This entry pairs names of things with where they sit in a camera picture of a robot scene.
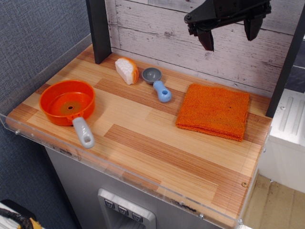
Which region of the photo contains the clear acrylic table guard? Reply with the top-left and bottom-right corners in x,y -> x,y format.
9,28 -> 276,228

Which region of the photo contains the white and orange toy sushi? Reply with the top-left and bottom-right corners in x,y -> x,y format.
115,57 -> 139,85

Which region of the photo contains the grey toy fridge cabinet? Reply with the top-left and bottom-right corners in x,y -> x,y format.
44,146 -> 229,229

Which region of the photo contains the orange toy pan grey handle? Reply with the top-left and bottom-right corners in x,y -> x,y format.
39,80 -> 95,149

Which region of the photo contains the black braided cable bottom left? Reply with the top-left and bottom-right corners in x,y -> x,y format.
0,207 -> 36,229

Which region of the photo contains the dark left frame post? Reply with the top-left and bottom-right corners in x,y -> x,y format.
86,0 -> 112,64

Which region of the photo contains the dark frame post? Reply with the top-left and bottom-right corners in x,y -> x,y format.
265,6 -> 305,118
86,0 -> 112,64

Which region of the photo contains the orange cloth napkin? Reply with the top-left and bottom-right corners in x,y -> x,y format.
175,83 -> 250,142

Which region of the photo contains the white ribbed side platform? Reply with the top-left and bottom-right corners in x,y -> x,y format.
270,89 -> 305,146

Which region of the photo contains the dark right frame post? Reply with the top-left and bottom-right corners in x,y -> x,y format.
265,6 -> 305,118

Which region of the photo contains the silver dispenser button panel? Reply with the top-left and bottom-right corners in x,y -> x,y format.
98,188 -> 157,229

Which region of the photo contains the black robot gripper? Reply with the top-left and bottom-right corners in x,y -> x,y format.
184,0 -> 272,51

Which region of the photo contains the grey and blue toy spoon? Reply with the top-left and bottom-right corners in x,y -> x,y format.
142,67 -> 172,103

